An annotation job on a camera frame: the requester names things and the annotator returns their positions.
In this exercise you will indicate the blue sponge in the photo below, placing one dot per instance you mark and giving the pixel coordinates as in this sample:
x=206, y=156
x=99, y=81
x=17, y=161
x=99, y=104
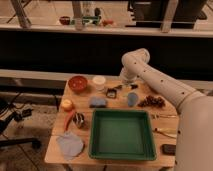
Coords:
x=97, y=102

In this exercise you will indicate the striped black white ball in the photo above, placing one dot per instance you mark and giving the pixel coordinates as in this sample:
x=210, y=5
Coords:
x=79, y=120

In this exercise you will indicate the black rectangular block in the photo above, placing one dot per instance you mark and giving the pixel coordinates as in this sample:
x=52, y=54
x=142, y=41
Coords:
x=168, y=149

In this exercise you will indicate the white cup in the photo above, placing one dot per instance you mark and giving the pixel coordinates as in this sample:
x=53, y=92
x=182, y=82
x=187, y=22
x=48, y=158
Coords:
x=99, y=82

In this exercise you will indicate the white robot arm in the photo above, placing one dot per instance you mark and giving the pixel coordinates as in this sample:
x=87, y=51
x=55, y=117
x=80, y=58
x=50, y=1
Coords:
x=194, y=143

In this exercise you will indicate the orange background object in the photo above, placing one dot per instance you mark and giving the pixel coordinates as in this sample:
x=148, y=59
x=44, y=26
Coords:
x=107, y=22

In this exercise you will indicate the wooden table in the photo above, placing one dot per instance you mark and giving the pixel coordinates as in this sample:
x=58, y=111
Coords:
x=81, y=101

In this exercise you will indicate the yellow round fruit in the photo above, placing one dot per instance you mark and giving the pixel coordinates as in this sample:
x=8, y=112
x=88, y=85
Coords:
x=67, y=104

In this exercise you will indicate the dark grape bunch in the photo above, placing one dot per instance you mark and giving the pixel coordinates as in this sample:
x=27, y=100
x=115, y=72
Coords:
x=152, y=102

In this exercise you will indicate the red chili pepper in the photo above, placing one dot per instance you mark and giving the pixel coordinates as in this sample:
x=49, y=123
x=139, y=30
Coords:
x=68, y=119

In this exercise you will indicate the black office chair base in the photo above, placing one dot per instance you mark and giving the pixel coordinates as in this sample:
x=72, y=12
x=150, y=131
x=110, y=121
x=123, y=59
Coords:
x=12, y=116

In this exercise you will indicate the green plastic tray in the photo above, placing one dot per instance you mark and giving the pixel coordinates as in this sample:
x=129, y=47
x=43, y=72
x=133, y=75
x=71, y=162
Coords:
x=121, y=135

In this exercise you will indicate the dark red background bowl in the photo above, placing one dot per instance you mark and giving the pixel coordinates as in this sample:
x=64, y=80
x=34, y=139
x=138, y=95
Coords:
x=64, y=20

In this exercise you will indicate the small metal fork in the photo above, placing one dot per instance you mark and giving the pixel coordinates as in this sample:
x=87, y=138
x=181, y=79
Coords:
x=156, y=116

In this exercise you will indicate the green background object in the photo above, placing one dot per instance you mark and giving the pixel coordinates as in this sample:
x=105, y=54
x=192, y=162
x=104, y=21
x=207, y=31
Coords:
x=91, y=20

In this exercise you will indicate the blue cup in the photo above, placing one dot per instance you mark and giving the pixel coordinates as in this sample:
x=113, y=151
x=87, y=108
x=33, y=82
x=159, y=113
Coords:
x=132, y=99

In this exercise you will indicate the grey blue cloth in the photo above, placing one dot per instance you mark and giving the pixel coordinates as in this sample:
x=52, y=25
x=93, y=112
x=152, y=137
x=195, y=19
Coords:
x=70, y=145

